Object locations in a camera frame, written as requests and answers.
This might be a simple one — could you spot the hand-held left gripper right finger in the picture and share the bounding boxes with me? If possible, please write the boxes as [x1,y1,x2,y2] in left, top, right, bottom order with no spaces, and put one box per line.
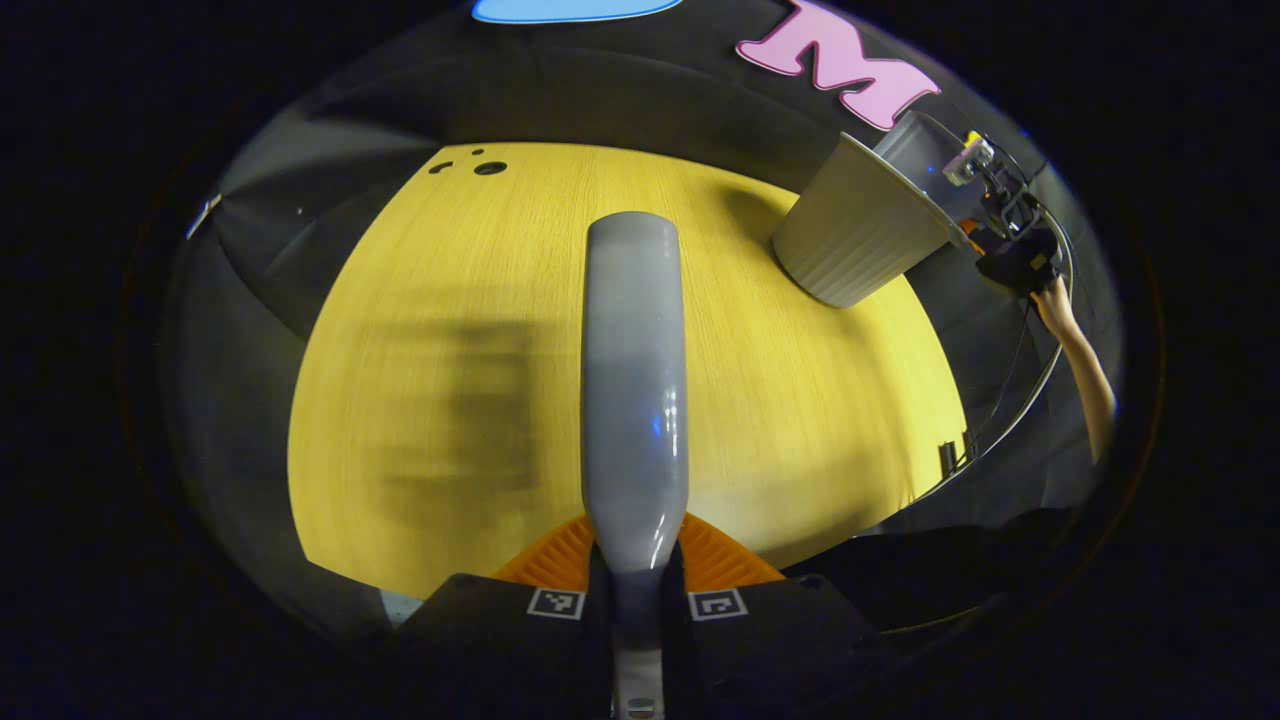
[665,513,883,701]

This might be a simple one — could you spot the grey plastic dustpan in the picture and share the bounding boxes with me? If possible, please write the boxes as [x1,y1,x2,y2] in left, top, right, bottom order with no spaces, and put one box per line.
[872,110,991,223]

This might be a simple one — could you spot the white ribbed garbage bin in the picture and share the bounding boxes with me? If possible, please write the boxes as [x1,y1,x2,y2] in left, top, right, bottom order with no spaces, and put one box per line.
[772,130,956,309]

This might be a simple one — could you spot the thin grey cable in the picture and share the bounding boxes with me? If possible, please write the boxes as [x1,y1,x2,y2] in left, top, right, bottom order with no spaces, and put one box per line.
[900,190,1077,503]

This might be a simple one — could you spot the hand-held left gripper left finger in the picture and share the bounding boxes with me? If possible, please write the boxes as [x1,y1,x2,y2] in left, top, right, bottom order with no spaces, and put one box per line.
[400,513,613,701]

